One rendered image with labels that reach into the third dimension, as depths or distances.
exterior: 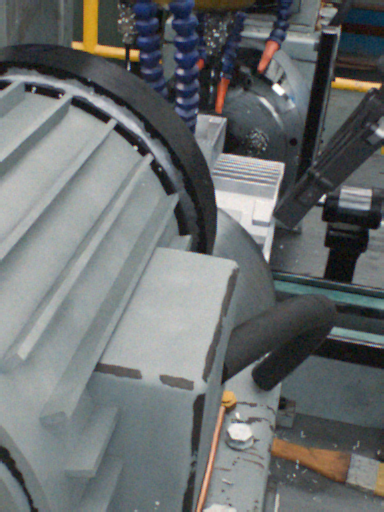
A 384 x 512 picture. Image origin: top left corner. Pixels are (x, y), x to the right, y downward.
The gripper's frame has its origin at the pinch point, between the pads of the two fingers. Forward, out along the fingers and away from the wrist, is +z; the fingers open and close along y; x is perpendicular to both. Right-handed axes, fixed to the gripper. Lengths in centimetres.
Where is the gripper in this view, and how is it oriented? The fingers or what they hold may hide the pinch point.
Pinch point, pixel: (301, 199)
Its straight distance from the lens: 90.2
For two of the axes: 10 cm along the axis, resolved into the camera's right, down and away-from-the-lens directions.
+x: 8.1, 5.8, 1.4
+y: -1.9, 4.8, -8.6
